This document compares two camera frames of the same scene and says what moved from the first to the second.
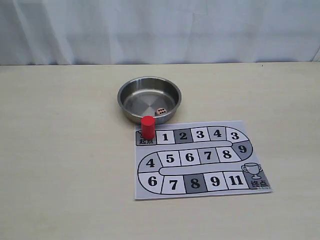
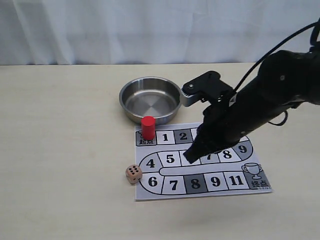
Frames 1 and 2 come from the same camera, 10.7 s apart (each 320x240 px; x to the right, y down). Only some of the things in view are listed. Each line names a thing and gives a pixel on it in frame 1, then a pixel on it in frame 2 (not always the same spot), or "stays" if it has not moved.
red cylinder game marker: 148,127 stays
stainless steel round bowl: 155,97 stays
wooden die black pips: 160,111 -> 133,174
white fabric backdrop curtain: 42,32 stays
